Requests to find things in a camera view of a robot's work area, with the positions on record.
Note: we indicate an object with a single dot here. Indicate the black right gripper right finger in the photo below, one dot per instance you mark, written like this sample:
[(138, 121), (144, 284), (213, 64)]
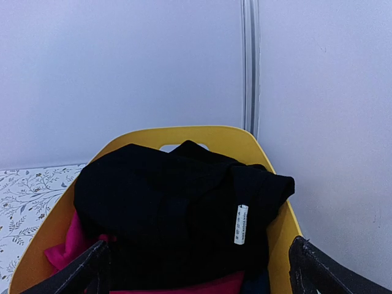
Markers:
[(312, 271)]

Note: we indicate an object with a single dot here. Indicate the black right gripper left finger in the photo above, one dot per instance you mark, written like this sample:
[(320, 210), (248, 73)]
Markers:
[(88, 273)]

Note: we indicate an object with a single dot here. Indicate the black t-shirt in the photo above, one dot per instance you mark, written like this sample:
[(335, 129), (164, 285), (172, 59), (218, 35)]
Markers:
[(179, 218)]

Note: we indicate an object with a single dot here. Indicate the magenta cloth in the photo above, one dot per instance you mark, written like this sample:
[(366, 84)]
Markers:
[(76, 243)]

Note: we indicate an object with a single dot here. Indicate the floral tablecloth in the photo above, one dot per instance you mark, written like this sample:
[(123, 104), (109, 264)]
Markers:
[(27, 197)]

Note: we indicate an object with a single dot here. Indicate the yellow plastic basket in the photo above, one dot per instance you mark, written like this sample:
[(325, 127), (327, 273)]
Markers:
[(233, 142)]

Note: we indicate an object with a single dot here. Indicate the aluminium corner post right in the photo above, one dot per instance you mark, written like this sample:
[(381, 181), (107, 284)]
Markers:
[(251, 65)]

